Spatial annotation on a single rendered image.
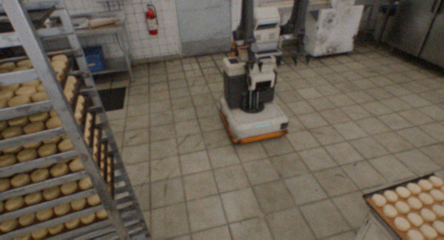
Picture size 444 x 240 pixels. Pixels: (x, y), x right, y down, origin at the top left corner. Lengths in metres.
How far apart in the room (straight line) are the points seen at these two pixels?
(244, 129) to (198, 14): 2.86
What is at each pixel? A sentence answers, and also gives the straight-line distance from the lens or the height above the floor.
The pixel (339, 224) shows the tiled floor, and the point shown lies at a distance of 2.32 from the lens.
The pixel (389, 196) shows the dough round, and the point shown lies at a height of 0.92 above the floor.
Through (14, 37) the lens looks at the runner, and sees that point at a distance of 0.76.
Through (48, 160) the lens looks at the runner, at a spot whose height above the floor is 1.32.
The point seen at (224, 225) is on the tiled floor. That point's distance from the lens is 2.17.
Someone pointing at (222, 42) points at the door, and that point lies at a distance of 5.15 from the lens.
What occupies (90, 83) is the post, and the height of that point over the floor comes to 1.36.
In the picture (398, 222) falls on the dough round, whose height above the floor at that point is 0.92.
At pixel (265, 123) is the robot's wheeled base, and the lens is 2.67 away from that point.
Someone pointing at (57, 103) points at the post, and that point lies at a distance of 0.78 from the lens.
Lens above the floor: 1.84
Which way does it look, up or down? 35 degrees down
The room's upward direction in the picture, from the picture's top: 3 degrees counter-clockwise
